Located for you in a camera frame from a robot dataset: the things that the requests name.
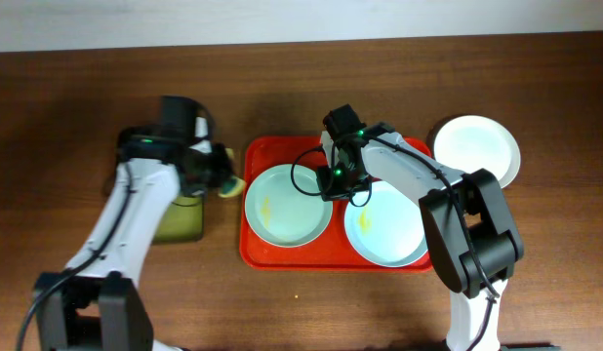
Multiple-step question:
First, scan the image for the yellow green sponge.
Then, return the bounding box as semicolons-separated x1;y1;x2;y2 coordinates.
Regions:
215;143;246;198

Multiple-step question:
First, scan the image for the black tray with soapy water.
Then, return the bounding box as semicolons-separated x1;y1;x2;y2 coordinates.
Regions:
114;126;206;245

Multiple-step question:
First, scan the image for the light blue plate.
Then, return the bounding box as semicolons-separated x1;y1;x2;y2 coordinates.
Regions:
343;181;427;268

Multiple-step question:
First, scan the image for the white plate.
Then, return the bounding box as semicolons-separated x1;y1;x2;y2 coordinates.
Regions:
431;115;521;188

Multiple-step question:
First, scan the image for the mint green plate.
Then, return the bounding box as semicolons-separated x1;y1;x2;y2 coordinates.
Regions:
244;164;333;249

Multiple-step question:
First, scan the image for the red plastic tray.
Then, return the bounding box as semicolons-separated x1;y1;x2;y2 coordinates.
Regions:
238;135;435;272

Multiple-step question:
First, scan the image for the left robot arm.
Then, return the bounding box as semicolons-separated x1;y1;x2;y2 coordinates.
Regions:
15;96;245;350

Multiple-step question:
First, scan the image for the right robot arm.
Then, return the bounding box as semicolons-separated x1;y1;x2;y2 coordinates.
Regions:
316;104;524;350

